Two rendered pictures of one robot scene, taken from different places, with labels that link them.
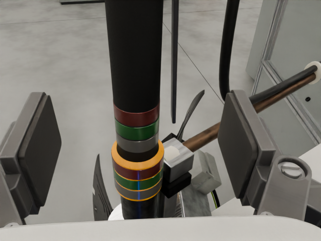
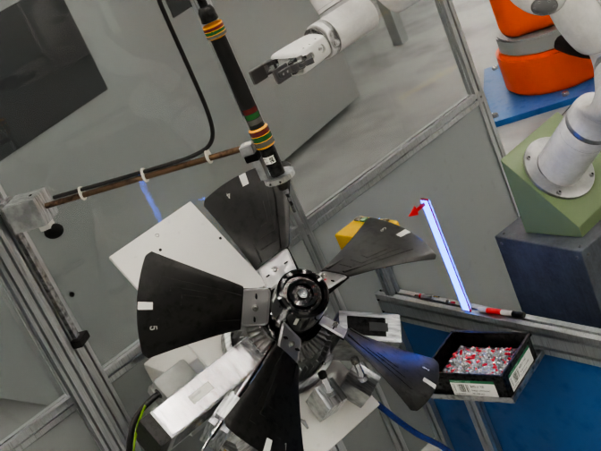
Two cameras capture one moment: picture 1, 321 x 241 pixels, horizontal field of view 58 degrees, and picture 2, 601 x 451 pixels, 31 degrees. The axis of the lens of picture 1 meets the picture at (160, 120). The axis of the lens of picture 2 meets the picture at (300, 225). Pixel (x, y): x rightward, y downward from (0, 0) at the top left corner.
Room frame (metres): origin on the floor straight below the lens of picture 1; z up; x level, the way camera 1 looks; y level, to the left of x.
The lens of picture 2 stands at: (1.14, 2.03, 2.24)
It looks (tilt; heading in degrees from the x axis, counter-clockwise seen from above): 22 degrees down; 244
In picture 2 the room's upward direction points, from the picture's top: 24 degrees counter-clockwise
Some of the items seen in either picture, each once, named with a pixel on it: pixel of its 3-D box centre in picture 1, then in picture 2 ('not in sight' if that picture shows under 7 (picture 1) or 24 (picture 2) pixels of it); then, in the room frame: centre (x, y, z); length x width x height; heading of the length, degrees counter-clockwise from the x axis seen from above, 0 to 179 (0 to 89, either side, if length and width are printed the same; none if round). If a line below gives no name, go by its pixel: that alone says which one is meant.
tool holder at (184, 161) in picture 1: (147, 198); (267, 160); (0.18, 0.01, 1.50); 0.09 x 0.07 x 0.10; 130
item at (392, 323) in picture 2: not in sight; (362, 336); (0.12, -0.02, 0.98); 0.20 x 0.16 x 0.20; 95
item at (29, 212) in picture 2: not in sight; (28, 210); (0.57, -0.46, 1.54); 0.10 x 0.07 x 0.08; 130
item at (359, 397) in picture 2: not in sight; (358, 385); (0.20, 0.02, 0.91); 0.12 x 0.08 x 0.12; 95
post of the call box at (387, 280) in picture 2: not in sight; (385, 274); (-0.16, -0.31, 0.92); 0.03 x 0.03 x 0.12; 5
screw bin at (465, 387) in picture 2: not in sight; (479, 364); (-0.04, 0.17, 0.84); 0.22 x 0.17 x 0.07; 110
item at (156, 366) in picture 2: not in sight; (179, 375); (0.41, -0.54, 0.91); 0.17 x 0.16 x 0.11; 95
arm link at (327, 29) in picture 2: not in sight; (323, 40); (-0.07, -0.01, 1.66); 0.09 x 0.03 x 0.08; 95
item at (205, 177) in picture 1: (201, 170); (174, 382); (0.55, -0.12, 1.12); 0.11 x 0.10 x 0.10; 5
